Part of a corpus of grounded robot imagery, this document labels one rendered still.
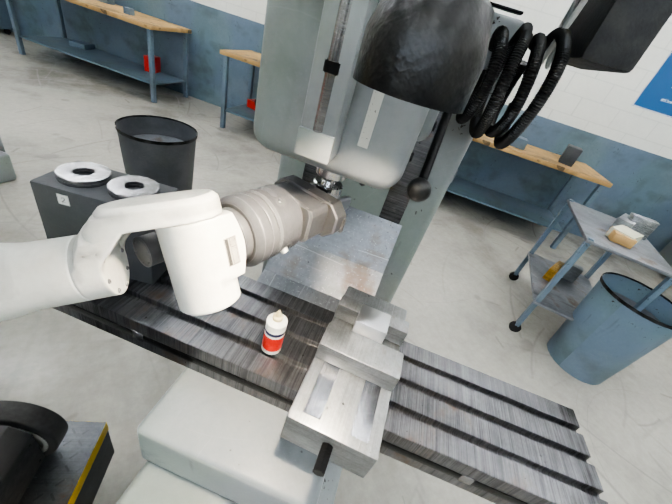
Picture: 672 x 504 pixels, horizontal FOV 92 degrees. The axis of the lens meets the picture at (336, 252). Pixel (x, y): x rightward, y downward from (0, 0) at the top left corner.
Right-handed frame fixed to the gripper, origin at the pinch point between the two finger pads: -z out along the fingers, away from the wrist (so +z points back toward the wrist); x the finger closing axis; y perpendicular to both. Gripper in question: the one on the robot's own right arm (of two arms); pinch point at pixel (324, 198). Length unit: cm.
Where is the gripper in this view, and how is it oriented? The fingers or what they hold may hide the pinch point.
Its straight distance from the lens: 51.9
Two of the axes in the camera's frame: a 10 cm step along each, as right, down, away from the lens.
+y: -2.6, 7.9, 5.6
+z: -5.5, 3.5, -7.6
